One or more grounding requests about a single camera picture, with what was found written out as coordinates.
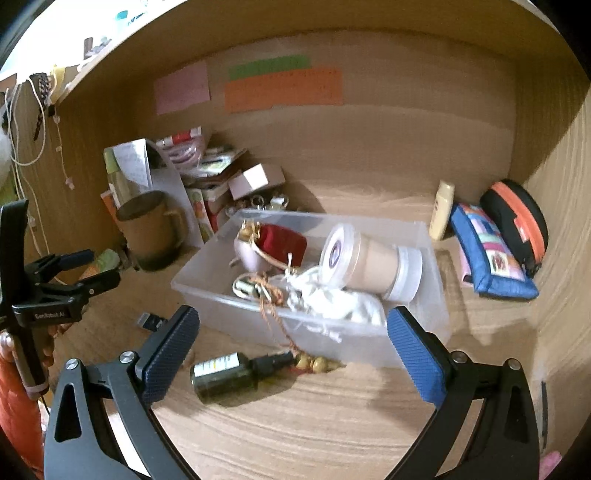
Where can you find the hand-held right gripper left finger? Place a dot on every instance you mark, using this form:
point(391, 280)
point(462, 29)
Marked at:
point(168, 355)

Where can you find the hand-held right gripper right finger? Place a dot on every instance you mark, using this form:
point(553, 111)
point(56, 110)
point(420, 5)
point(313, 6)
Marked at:
point(415, 355)

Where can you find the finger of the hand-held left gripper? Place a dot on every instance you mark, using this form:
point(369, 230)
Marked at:
point(69, 261)
point(97, 282)

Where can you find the clear plastic storage box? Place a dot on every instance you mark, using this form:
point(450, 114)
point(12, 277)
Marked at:
point(369, 346)

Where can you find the dark green spray bottle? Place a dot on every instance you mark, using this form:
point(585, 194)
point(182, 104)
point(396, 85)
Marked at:
point(221, 376)

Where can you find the clear jar with beige contents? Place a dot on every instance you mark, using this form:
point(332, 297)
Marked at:
point(374, 263)

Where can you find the red velvet pouch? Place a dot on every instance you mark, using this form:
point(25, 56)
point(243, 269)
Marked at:
point(284, 242)

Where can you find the person's left forearm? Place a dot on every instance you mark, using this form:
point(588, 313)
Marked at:
point(18, 410)

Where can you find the wooden desktop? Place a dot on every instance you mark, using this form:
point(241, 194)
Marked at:
point(300, 429)

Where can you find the person's left hand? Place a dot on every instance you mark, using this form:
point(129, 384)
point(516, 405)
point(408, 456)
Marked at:
point(55, 339)

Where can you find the green orange snack packet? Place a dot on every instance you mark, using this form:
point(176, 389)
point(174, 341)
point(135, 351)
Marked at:
point(104, 261)

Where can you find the small black clip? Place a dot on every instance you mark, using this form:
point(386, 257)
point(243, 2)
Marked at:
point(152, 321)

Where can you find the brown mug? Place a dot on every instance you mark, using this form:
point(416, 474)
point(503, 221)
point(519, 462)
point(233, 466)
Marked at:
point(143, 230)

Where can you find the white card sheet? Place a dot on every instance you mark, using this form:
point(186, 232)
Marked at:
point(171, 194)

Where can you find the white printed paper slip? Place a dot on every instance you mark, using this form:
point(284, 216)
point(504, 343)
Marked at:
point(134, 164)

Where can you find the blue patchwork zip pouch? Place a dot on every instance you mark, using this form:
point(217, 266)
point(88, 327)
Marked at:
point(494, 258)

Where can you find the floral patterned box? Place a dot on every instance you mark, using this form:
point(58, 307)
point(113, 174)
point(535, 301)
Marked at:
point(205, 212)

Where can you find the black pen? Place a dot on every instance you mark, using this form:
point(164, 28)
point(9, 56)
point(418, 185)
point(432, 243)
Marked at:
point(545, 415)

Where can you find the cream tube bottle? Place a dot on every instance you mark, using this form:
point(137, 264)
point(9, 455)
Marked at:
point(442, 210)

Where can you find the pile of assorted packets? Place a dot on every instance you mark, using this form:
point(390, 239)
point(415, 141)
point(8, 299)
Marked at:
point(203, 157)

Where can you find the black orange round case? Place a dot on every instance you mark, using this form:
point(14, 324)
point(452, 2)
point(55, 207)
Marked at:
point(512, 217)

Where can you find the pink paw toy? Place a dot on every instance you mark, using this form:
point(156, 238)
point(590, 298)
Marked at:
point(550, 466)

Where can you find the bunch of metal key rings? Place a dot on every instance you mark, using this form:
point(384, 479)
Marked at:
point(263, 202)

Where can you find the small white cardboard box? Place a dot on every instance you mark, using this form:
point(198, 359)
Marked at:
point(254, 180)

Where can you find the pink sticky note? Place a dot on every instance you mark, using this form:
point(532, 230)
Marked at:
point(182, 87)

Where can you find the orange sticky note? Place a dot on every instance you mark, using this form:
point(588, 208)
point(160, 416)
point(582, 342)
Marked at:
point(281, 92)

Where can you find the green sticky note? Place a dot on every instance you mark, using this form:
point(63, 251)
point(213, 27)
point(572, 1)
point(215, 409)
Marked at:
point(270, 67)

